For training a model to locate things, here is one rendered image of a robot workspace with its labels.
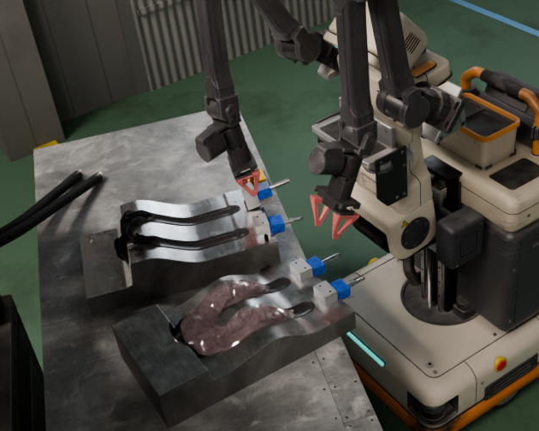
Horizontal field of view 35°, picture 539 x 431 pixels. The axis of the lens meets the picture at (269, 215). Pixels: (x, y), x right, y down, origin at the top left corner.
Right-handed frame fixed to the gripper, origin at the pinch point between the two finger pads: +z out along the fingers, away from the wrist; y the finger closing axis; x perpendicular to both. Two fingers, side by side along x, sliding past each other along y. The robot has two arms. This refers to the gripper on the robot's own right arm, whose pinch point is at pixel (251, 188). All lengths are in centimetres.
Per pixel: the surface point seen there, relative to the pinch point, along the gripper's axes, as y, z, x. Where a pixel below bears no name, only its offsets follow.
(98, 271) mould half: 8.6, 1.9, -44.9
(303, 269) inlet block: 29.4, 10.2, 4.1
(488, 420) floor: 10, 104, 45
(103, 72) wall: -248, 36, -46
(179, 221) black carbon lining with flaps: -0.4, 1.7, -21.4
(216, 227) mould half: 5.2, 4.0, -12.6
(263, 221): 11.8, 3.6, -0.5
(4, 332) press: 13, 6, -72
